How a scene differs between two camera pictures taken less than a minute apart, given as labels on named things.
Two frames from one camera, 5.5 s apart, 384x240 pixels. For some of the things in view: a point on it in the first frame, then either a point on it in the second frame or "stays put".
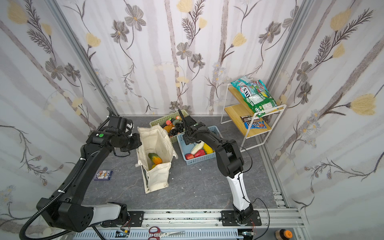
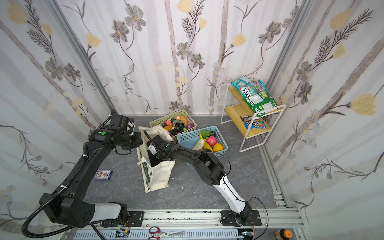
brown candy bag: [248, 118] stays put
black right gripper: [189, 127] to [157, 145]
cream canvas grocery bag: [155, 153] stays put
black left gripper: [133, 142] stays put
